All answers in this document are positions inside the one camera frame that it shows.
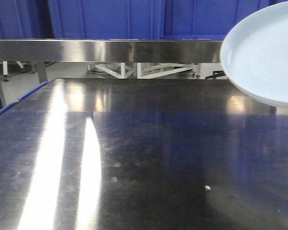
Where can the blue shelf bin left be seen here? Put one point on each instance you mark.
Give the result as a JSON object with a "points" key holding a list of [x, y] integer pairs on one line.
{"points": [[25, 19]]}

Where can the stainless steel shelf rail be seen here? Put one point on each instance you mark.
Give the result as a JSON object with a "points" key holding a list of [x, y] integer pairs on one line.
{"points": [[135, 51]]}

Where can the light blue plate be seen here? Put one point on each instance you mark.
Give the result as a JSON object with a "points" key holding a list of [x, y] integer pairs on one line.
{"points": [[254, 54], [261, 99]]}

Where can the white metal frame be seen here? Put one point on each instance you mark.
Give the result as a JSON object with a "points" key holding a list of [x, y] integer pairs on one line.
{"points": [[141, 70]]}

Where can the blue shelf bin right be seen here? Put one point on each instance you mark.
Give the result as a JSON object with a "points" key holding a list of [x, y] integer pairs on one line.
{"points": [[206, 19]]}

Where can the blue shelf bin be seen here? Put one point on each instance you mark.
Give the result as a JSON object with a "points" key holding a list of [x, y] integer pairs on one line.
{"points": [[25, 19], [206, 19], [107, 19]]}

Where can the black office chair base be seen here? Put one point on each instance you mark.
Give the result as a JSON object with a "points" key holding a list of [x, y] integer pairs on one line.
{"points": [[216, 74]]}

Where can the blue shelf bin middle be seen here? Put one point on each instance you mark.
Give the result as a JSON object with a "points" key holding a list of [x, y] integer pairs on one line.
{"points": [[107, 19]]}

